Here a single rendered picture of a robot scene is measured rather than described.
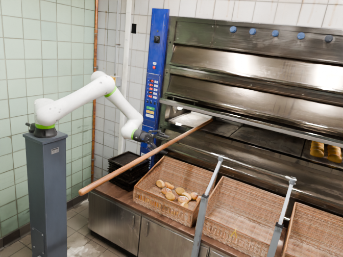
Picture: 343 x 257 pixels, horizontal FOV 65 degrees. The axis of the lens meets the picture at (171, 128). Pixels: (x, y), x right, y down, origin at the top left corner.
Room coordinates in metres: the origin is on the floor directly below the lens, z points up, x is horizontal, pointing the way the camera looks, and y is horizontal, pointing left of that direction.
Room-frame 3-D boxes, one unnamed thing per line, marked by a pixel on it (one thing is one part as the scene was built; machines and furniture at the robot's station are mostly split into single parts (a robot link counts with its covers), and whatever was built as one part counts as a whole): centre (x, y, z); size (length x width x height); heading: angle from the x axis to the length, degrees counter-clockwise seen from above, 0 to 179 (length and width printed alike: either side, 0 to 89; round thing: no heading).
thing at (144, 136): (1.86, 0.17, 1.20); 0.09 x 0.07 x 0.08; 63
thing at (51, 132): (1.73, 0.90, 1.23); 0.26 x 0.15 x 0.06; 63
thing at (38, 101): (1.69, 0.85, 1.36); 0.16 x 0.13 x 0.19; 30
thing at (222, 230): (1.75, -0.62, 0.72); 0.56 x 0.49 x 0.28; 62
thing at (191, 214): (2.03, -0.10, 0.72); 0.56 x 0.49 x 0.28; 63
